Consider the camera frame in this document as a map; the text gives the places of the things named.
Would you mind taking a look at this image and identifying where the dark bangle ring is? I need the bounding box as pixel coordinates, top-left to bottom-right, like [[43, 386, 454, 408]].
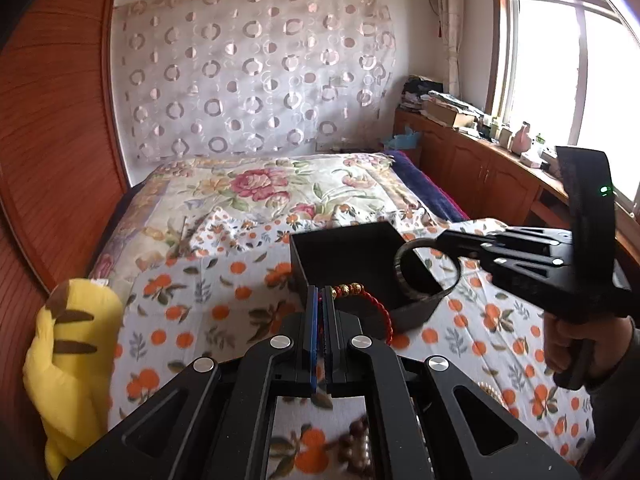
[[394, 237, 462, 302]]

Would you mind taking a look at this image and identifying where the red beaded bracelet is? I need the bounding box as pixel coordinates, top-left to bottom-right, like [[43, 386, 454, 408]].
[[328, 282, 395, 346]]

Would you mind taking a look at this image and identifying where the black storage box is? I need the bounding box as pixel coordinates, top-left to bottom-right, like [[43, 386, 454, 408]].
[[290, 222, 446, 333]]

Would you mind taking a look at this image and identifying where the person's right hand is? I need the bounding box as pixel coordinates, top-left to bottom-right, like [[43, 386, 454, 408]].
[[544, 313, 636, 386]]

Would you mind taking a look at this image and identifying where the wooden sideboard cabinet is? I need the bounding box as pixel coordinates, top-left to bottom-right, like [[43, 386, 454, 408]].
[[391, 107, 640, 281]]

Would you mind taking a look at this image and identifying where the blue purple blanket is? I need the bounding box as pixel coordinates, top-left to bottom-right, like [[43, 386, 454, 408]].
[[384, 151, 469, 222]]

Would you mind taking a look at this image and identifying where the orange print bed sheet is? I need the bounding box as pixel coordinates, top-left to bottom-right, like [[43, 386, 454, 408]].
[[107, 214, 593, 479]]

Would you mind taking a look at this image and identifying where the pink figurine on sill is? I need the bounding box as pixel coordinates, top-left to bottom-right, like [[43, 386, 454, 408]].
[[510, 122, 532, 156]]

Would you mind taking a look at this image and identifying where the pile of books and clutter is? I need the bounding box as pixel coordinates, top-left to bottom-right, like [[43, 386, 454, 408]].
[[399, 75, 485, 128]]

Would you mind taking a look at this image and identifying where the floral quilt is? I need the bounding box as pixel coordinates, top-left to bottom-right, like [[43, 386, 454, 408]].
[[90, 153, 445, 284]]

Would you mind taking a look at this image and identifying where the yellow striped plush toy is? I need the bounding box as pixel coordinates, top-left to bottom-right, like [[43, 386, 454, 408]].
[[23, 278, 124, 479]]

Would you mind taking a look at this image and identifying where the circle pattern sheer curtain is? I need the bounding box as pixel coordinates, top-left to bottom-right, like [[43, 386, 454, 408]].
[[112, 0, 396, 164]]

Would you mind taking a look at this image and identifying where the window with frame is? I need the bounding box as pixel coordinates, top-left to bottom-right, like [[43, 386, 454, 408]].
[[492, 0, 639, 217]]

